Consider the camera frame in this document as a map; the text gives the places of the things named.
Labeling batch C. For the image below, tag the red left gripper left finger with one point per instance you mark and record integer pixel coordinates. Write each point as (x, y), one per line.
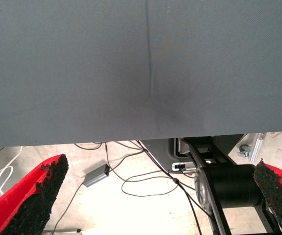
(20, 208)

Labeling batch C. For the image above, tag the thin black adapter lead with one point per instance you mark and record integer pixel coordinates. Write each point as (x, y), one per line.
(68, 208)

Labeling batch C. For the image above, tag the silver metal bar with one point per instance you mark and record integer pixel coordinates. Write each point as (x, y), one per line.
(64, 231)

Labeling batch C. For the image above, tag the aluminium profile bar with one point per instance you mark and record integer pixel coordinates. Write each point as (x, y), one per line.
(258, 147)

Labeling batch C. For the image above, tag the grey caster wheel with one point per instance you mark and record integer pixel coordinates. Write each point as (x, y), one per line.
(243, 150)

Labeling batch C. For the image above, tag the grey adapter box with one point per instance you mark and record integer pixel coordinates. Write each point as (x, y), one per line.
(96, 176)

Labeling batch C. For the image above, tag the grey base housing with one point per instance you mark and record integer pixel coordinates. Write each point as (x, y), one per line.
(160, 151)

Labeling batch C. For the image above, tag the dark grey table cloth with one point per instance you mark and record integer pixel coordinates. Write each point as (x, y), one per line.
(82, 61)

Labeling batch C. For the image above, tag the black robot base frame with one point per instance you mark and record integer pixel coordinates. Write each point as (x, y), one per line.
(231, 186)

